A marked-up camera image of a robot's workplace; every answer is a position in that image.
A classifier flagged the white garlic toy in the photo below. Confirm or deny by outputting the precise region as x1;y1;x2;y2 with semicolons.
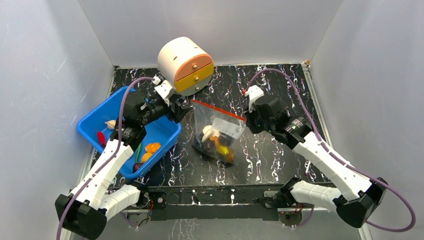
201;125;220;143

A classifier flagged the clear zip top bag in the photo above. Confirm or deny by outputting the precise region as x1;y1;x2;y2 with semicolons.
191;100;246;164

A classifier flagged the dark purple plum toy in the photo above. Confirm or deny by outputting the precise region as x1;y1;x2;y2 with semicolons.
201;139;216;154

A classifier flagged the yellow banana toy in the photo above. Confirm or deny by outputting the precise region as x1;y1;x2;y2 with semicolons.
215;145;230;156

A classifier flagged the orange tangerine toy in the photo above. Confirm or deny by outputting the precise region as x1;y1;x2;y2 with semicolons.
223;149;235;164

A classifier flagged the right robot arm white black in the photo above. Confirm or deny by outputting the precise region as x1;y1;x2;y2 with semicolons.
245;95;387;228

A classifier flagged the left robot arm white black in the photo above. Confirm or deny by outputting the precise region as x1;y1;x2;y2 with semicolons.
54;86;190;240

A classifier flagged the crumpled orange toy in bag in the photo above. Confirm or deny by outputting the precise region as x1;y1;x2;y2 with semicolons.
209;136;221;147

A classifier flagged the crumpled orange food toy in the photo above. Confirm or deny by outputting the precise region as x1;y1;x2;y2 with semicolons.
140;152;153;164

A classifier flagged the round white drawer cabinet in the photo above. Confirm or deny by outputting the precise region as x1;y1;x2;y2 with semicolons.
157;36;214;97

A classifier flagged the green bean toy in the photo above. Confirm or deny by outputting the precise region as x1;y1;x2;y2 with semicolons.
135;143;142;163

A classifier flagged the pink pen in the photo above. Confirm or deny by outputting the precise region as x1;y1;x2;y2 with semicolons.
304;161;311;176

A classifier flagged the small beige garlic bulb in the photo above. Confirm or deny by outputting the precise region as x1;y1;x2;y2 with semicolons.
104;120;117;130

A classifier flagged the purple mangosteen toy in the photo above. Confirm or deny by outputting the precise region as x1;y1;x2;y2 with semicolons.
132;162;143;173

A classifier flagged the red chili toy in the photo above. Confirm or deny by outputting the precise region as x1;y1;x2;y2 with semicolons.
96;131;107;148

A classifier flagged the blue plastic bin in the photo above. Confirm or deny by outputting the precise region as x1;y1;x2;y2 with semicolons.
76;86;182;179

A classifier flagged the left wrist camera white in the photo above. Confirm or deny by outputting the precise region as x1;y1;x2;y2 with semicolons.
152;76;176;107

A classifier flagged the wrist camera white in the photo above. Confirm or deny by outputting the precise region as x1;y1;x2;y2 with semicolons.
152;76;176;107
242;85;265;113

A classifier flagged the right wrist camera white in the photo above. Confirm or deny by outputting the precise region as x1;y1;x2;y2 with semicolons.
242;85;265;113

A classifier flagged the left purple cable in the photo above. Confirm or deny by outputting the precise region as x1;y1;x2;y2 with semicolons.
55;76;157;240

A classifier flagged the purple cable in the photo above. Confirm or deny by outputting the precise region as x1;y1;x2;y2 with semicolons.
243;68;417;233
55;76;157;240

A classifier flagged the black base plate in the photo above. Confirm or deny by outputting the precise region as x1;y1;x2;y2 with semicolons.
143;184;305;223

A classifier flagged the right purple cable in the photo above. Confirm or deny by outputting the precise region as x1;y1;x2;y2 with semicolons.
243;68;417;233

